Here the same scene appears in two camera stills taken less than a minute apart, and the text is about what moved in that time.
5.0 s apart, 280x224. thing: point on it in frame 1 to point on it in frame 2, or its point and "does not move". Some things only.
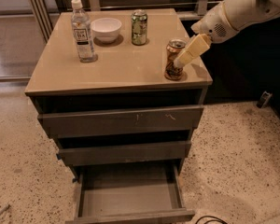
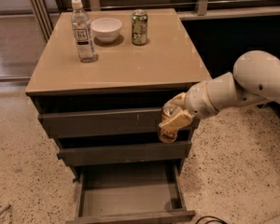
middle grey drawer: (84, 155) does not move
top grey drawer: (126, 120) does not move
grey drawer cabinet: (108, 87) does not move
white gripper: (215, 22) to (200, 101)
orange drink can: (174, 48) to (167, 133)
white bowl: (105, 29) does not move
